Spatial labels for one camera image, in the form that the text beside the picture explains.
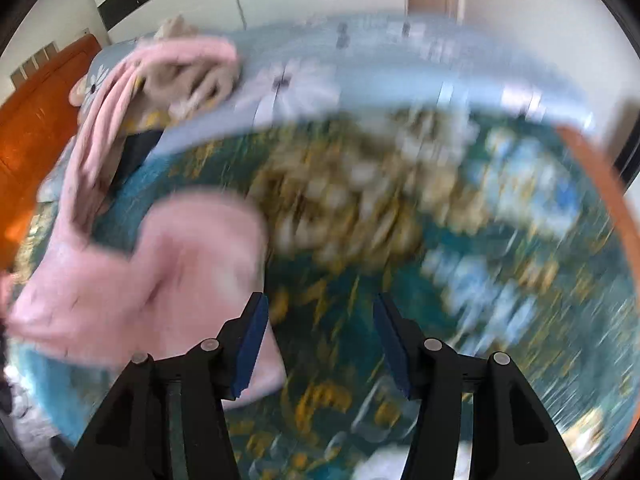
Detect light blue daisy quilt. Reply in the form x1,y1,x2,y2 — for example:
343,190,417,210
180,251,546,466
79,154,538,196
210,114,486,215
44,12,601,201

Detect pink pillow roll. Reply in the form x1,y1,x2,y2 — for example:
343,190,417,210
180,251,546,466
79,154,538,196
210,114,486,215
68,74,90,108

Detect teal floral bed blanket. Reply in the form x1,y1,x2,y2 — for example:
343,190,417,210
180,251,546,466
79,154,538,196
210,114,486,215
8,106,632,480

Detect black garment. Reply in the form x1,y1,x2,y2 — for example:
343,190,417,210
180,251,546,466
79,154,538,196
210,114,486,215
107,129,164,197

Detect orange wooden headboard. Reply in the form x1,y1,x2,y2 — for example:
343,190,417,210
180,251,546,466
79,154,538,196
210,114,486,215
0,34,101,269

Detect pink floral fleece garment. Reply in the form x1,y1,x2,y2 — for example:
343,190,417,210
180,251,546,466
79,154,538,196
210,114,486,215
0,34,289,406

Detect wall switch panel row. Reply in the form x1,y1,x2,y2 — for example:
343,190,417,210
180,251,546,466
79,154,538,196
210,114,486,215
10,42,58,89

